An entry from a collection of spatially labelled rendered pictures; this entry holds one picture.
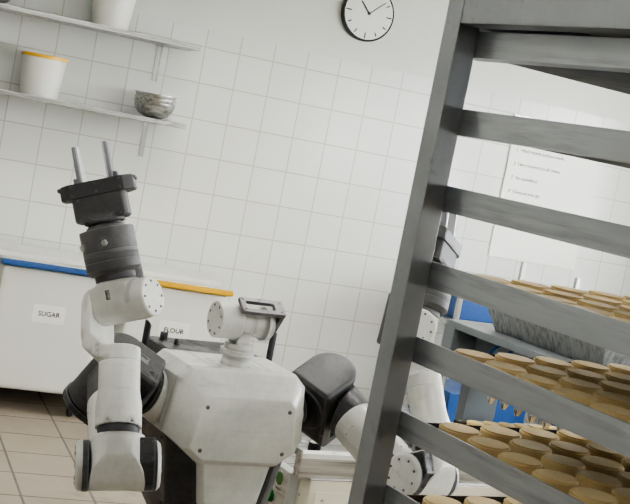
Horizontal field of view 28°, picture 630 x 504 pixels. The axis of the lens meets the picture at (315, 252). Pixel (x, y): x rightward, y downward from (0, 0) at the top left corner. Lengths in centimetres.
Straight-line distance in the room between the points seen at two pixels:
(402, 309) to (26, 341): 499
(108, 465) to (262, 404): 39
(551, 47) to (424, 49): 614
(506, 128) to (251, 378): 99
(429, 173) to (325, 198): 588
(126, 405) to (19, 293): 438
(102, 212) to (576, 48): 94
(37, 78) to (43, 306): 118
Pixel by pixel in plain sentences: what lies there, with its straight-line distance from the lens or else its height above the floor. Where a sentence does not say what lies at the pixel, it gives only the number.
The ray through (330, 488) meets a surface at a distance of 304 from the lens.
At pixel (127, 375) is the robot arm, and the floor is 122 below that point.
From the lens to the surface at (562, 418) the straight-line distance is 128.
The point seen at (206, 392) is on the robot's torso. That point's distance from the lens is 219.
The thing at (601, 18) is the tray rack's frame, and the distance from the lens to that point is 128.
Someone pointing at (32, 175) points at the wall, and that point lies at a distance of 690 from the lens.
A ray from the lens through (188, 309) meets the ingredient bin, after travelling 648.
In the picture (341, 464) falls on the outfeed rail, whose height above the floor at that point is 88.
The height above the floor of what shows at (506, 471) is 133.
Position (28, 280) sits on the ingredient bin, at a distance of 630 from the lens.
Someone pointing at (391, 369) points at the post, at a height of 138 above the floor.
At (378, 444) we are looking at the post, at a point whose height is 129.
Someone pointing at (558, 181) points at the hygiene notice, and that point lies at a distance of 796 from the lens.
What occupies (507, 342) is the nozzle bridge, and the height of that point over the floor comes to 118.
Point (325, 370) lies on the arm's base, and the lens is 238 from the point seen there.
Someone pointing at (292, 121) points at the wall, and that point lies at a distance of 721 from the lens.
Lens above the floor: 163
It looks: 5 degrees down
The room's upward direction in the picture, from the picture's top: 11 degrees clockwise
